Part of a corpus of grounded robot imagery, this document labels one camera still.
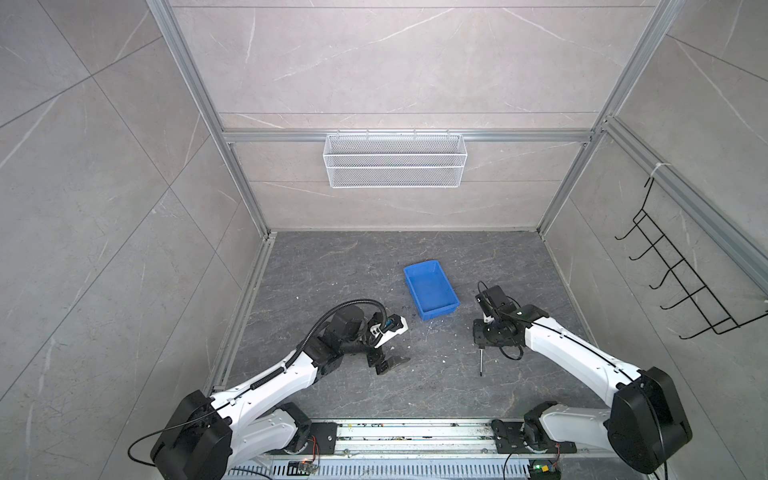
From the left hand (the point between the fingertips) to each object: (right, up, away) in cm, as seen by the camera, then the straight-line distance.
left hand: (400, 332), depth 77 cm
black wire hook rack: (+65, +19, -8) cm, 68 cm away
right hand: (+24, -2, +9) cm, 25 cm away
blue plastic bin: (+12, +8, +27) cm, 30 cm away
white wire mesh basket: (-2, +53, +23) cm, 58 cm away
